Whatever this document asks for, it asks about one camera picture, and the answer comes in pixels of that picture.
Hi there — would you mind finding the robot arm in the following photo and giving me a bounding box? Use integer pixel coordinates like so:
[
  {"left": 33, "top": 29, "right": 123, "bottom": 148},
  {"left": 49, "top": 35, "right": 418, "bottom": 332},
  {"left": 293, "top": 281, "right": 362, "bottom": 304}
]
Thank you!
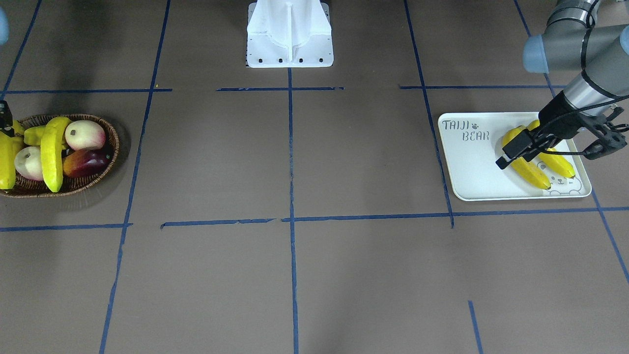
[
  {"left": 0, "top": 9, "right": 15, "bottom": 138},
  {"left": 496, "top": 0, "right": 629, "bottom": 170}
]

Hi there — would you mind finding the cream bear print tray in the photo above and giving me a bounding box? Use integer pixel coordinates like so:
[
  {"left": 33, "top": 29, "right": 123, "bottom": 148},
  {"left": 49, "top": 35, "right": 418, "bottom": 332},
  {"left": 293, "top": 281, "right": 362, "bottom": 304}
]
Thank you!
[{"left": 437, "top": 112, "right": 592, "bottom": 202}]

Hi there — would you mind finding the dark red mango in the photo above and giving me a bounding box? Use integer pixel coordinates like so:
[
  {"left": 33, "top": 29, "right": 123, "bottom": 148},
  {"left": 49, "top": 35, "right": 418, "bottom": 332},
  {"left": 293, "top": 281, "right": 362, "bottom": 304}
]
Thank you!
[{"left": 62, "top": 149, "right": 113, "bottom": 178}]

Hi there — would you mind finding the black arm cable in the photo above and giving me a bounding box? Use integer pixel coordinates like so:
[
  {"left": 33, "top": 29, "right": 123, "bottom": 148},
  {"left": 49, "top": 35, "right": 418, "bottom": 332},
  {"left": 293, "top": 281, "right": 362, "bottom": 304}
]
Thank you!
[{"left": 536, "top": 0, "right": 629, "bottom": 158}]

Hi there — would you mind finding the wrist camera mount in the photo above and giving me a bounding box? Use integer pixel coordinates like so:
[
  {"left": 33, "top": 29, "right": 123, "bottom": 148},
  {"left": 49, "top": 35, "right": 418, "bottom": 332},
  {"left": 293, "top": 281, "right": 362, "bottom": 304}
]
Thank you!
[{"left": 579, "top": 107, "right": 629, "bottom": 160}]

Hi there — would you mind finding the small yellow banana piece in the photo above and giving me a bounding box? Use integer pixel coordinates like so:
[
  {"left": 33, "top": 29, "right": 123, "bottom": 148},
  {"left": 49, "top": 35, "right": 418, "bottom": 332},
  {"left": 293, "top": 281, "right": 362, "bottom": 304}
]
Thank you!
[{"left": 23, "top": 125, "right": 46, "bottom": 146}]

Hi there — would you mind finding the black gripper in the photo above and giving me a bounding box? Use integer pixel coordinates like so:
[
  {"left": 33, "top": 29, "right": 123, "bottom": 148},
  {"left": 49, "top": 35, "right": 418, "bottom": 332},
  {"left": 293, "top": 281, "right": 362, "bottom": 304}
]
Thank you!
[{"left": 495, "top": 91, "right": 585, "bottom": 170}]

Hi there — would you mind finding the brown wicker basket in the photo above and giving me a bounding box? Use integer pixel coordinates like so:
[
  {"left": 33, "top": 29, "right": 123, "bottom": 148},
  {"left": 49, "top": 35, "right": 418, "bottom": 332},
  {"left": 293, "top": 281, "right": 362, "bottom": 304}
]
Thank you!
[{"left": 1, "top": 114, "right": 121, "bottom": 199}]

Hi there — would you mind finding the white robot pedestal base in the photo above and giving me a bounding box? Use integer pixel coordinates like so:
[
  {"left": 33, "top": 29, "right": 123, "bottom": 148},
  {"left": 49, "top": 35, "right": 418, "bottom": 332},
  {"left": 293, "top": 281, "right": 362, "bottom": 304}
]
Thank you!
[{"left": 246, "top": 0, "right": 334, "bottom": 68}]

